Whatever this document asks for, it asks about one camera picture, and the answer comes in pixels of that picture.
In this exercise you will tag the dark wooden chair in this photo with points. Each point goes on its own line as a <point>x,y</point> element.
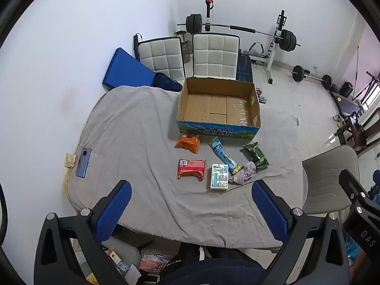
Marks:
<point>354,130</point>

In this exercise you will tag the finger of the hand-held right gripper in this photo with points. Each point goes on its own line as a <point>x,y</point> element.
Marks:
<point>357,188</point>

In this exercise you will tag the white slippers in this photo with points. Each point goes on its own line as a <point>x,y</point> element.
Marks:
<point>338,118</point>

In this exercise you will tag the grey plastic chair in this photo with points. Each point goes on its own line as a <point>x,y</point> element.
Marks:
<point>329,178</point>

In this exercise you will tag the black exercise machine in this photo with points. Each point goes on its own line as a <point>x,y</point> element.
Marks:
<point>347,102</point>

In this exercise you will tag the grey table cloth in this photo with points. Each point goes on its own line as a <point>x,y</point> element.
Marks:
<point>133,130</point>

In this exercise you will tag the white quilted chair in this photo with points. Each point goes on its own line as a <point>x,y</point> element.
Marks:
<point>215,55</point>
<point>161,56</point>

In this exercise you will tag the small chrome dumbbell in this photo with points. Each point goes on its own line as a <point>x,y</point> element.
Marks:
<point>261,96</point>

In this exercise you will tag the grey chair seat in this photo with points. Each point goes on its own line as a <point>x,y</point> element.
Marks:
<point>126,252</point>

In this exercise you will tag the white blue tissue pack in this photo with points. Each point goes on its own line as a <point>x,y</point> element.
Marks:
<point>219,176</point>

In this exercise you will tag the long blue packet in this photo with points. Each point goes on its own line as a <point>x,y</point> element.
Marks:
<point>221,153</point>

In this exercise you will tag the green wipes packet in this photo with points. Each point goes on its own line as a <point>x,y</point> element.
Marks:
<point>256,154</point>

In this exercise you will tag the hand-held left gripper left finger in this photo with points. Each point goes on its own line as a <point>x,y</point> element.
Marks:
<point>114,210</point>

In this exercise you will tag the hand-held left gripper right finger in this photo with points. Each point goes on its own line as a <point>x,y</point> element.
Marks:
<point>270,210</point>

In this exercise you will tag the white weight bench rack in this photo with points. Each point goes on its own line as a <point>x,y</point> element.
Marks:
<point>274,44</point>

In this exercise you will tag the pink patterned cloth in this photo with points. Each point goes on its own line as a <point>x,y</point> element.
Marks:
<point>154,262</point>

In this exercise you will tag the person's legs in dark pants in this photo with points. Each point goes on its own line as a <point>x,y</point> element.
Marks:
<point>213,265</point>

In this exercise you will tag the black speaker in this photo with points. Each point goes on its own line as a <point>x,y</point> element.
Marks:
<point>346,89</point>

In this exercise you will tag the colourful small box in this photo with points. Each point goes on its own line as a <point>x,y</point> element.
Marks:
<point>117,261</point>

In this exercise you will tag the orange snack packet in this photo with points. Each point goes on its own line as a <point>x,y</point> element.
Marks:
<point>187,142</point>

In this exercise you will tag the beige folded paper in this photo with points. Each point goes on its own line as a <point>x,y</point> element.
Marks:
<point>70,160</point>

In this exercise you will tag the blue foam mat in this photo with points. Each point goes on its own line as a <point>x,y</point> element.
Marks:
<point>127,69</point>

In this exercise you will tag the long barbell with black plates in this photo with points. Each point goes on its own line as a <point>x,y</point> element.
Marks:
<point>243,29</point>

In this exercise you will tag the blue smartphone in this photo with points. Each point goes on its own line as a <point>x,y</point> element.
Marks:
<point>84,162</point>

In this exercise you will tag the open cardboard box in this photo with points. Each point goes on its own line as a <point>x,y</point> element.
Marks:
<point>213,107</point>

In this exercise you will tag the short barbell with black plates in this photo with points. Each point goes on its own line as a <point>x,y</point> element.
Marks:
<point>311,77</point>

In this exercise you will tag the clear water jug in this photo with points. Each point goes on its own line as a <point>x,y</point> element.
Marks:
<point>186,53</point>

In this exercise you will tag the dark blue garment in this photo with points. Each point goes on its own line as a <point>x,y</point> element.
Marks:
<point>167,83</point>

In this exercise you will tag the red snack packet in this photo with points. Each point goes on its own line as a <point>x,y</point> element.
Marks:
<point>191,168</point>

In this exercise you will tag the pale purple cloth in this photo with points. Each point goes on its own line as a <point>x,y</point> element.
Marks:
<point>245,172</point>

